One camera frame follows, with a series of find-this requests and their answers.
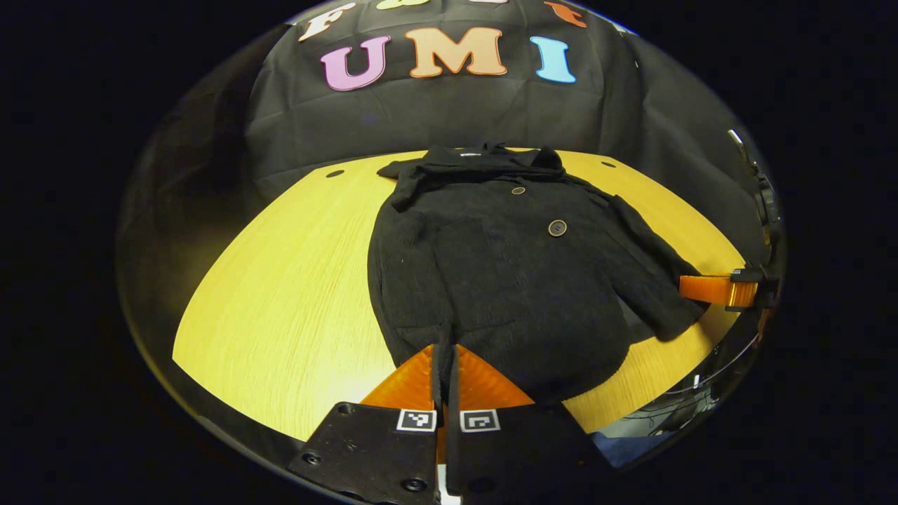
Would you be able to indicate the blue cloth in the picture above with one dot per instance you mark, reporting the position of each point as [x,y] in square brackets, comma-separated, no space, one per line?
[628,449]

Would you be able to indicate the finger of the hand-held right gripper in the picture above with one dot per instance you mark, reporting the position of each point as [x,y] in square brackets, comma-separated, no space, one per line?
[708,289]

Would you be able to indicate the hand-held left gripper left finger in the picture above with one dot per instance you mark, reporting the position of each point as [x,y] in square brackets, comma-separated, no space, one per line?
[372,456]

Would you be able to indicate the black backdrop cloth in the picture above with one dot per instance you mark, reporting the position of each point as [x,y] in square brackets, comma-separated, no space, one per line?
[421,119]

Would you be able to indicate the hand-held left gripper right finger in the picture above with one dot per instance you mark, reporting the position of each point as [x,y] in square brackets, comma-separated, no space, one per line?
[519,456]

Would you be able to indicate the black buttoned coat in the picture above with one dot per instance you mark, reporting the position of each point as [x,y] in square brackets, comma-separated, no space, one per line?
[505,280]

